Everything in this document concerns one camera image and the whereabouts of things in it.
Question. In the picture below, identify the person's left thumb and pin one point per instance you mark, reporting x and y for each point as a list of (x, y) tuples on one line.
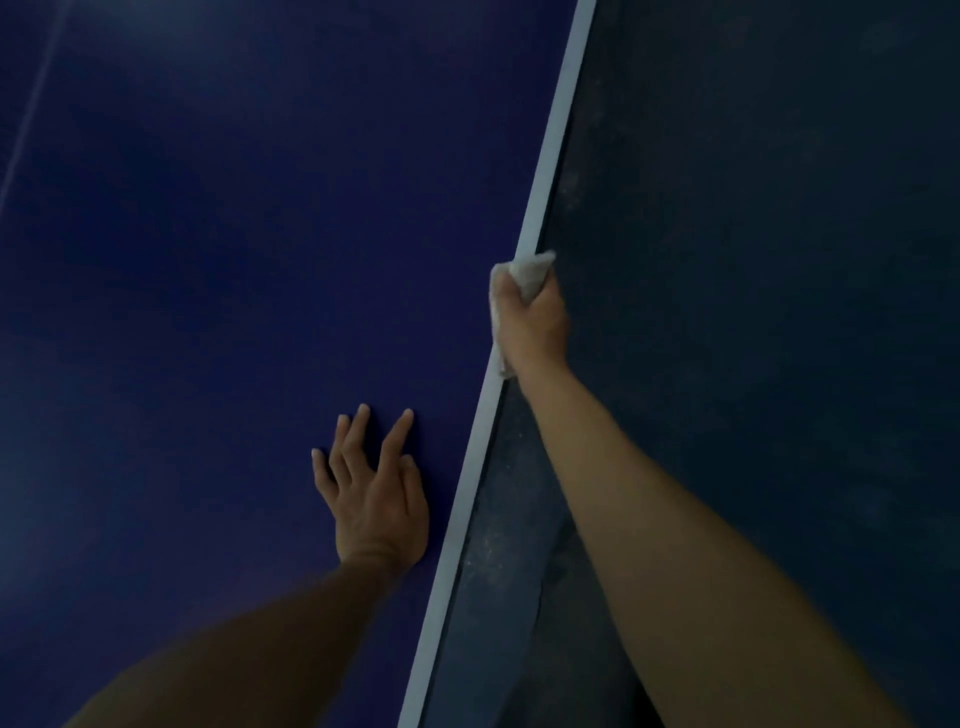
[(415, 491)]

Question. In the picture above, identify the person's right hand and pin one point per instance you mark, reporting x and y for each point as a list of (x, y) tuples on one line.
[(536, 334)]

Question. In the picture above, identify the person's left hand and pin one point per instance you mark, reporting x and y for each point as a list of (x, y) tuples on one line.
[(379, 517)]

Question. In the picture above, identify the person's left forearm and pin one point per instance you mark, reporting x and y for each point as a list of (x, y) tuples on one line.
[(247, 652)]

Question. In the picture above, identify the blue table side rail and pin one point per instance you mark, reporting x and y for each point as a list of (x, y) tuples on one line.
[(495, 570)]

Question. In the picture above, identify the person's right forearm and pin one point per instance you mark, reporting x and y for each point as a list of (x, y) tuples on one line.
[(675, 570)]

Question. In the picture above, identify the person's left little finger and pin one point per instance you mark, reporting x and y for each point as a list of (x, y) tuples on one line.
[(324, 480)]

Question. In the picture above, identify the person's left middle finger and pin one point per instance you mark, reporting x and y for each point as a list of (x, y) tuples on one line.
[(360, 442)]

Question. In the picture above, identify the person's right fingers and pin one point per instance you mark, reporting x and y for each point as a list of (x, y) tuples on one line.
[(517, 300)]

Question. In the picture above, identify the white cleaning cloth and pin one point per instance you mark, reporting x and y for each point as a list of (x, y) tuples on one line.
[(529, 274)]

